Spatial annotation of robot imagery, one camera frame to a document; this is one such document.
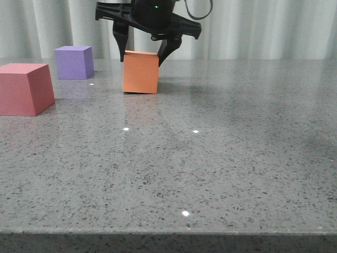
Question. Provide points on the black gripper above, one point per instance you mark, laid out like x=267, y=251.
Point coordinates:
x=153, y=17

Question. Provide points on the pink foam cube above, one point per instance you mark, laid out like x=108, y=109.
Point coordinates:
x=26, y=89

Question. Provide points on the purple foam cube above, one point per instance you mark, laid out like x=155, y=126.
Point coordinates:
x=74, y=62

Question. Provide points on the orange foam cube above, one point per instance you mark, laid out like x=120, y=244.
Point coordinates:
x=140, y=72

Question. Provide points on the pale green curtain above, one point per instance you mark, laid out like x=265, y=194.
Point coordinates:
x=262, y=30

